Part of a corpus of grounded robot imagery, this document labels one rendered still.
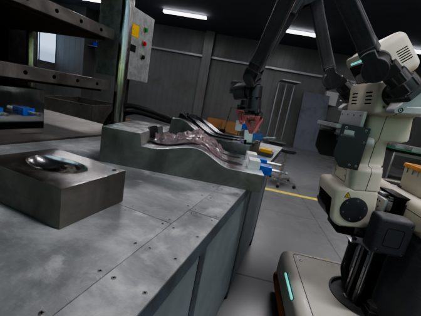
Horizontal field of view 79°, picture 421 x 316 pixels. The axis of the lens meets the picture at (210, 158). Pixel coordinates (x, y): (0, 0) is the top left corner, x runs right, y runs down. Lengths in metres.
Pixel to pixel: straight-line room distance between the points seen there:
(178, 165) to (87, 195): 0.34
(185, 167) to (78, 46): 9.79
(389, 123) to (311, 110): 8.02
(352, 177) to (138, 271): 0.91
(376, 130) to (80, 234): 1.03
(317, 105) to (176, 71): 4.97
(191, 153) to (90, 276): 0.47
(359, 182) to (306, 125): 7.93
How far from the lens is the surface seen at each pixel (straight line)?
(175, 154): 0.76
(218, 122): 8.70
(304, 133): 8.97
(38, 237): 0.47
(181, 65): 9.65
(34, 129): 1.24
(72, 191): 0.47
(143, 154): 0.79
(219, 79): 9.37
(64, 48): 10.73
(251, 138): 1.09
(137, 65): 1.75
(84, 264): 0.41
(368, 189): 1.16
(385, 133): 1.17
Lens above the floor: 1.04
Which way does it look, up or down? 13 degrees down
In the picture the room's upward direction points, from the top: 11 degrees clockwise
